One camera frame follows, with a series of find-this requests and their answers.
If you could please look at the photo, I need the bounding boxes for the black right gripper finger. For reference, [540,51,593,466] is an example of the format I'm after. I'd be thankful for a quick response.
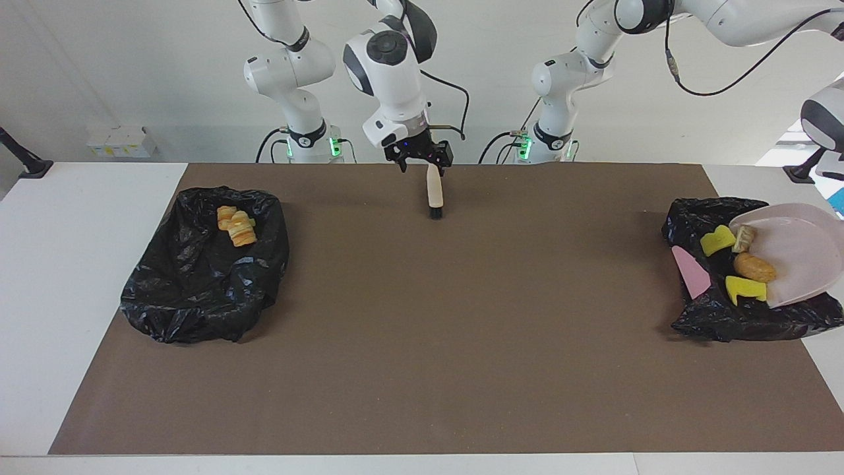
[422,139,455,178]
[384,140,415,174]

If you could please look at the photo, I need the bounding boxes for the beige brush with black bristles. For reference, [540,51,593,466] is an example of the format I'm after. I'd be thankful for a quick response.
[425,163,446,221]

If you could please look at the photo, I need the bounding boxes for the beige plastic dustpan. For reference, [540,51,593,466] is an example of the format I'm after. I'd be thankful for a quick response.
[728,203,844,309]

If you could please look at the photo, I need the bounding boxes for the orange-brown foam chunk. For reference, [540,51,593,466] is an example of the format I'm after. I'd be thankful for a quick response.
[733,251,777,284]

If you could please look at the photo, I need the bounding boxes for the yellow sponge piece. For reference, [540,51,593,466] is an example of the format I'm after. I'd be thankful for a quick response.
[725,274,769,307]
[699,224,738,258]

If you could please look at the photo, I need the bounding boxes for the pink bin corner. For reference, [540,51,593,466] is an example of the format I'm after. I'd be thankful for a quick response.
[669,246,713,301]

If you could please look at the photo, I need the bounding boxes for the black plastic trash bag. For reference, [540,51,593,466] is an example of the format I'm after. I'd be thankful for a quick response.
[660,197,844,343]
[120,186,289,344]

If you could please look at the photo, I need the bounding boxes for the brown table mat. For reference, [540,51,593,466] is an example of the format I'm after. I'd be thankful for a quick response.
[48,163,844,456]

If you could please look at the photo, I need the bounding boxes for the black camera stand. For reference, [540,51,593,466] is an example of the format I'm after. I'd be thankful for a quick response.
[783,146,826,184]
[0,125,54,179]

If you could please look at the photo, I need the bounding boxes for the black base power cable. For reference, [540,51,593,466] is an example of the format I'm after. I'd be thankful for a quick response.
[479,99,543,164]
[256,127,291,164]

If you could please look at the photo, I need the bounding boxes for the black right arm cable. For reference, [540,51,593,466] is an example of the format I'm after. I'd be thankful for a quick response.
[237,0,471,141]

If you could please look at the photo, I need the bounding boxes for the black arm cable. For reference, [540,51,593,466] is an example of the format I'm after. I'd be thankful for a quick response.
[237,0,471,141]
[575,0,844,98]

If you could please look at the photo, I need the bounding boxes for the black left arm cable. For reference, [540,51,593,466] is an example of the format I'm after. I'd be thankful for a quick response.
[575,0,844,98]

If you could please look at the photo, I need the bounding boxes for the white wall box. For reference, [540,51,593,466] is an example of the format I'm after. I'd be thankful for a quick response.
[86,125,158,159]

